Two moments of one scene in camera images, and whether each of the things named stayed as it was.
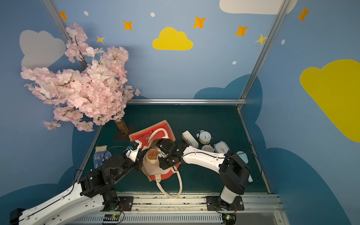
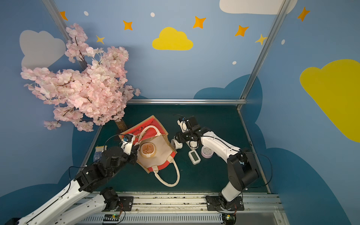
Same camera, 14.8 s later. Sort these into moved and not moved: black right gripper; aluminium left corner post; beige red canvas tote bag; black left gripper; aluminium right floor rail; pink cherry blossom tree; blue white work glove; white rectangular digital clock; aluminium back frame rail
Moved: black right gripper; beige red canvas tote bag; black left gripper
Not moved: aluminium right floor rail; blue white work glove; white rectangular digital clock; aluminium back frame rail; aluminium left corner post; pink cherry blossom tree
